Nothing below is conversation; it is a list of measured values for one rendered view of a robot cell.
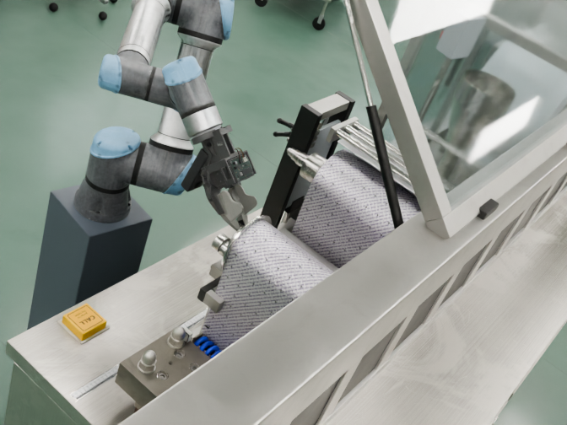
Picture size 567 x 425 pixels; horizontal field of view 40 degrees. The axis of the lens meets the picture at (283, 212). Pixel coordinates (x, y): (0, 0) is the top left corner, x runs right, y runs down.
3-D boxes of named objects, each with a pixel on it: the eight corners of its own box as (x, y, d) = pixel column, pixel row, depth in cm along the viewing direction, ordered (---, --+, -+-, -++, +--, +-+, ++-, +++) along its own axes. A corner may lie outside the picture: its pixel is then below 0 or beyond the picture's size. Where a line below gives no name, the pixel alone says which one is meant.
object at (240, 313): (201, 334, 166) (224, 271, 155) (283, 404, 158) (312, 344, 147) (200, 335, 166) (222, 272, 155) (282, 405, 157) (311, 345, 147)
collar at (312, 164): (311, 171, 177) (321, 148, 174) (332, 185, 175) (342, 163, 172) (295, 179, 172) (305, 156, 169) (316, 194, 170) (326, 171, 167)
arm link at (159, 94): (156, 70, 169) (157, 62, 158) (206, 84, 171) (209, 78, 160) (147, 104, 169) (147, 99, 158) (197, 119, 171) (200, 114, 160)
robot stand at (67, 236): (14, 400, 257) (50, 190, 206) (67, 378, 271) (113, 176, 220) (45, 445, 248) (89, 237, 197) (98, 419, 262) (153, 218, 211)
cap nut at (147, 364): (146, 357, 155) (151, 341, 152) (159, 368, 154) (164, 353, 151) (133, 365, 152) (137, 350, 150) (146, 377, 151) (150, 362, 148)
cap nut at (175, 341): (175, 333, 162) (180, 318, 160) (187, 343, 161) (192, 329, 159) (163, 341, 160) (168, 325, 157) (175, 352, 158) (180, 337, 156)
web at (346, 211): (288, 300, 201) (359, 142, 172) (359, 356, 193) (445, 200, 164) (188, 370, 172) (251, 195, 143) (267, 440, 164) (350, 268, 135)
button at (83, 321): (85, 309, 177) (87, 302, 176) (105, 328, 175) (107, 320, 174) (61, 322, 172) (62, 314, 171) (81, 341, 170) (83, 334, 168)
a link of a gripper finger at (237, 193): (261, 224, 156) (241, 183, 155) (241, 230, 160) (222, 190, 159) (270, 218, 158) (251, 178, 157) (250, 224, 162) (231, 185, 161)
